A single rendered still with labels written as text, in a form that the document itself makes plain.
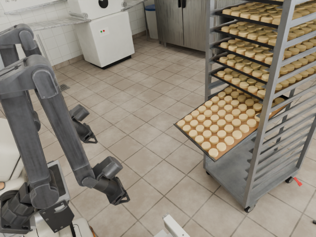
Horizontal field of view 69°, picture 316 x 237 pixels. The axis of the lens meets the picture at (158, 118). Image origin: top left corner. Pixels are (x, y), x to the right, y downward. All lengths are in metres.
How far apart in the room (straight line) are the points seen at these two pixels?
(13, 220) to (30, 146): 0.26
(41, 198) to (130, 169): 1.61
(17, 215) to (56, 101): 0.38
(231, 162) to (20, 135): 1.78
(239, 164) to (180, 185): 0.55
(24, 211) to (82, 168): 0.21
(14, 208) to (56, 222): 0.30
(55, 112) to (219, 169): 1.65
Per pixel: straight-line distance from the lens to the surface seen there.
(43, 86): 0.59
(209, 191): 2.12
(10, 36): 1.01
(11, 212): 0.85
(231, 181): 2.02
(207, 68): 1.50
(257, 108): 1.47
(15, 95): 0.61
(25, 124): 0.66
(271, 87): 1.21
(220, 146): 1.30
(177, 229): 0.93
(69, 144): 0.72
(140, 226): 1.98
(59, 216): 1.09
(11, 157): 0.89
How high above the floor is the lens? 1.73
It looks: 37 degrees down
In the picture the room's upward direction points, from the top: 8 degrees counter-clockwise
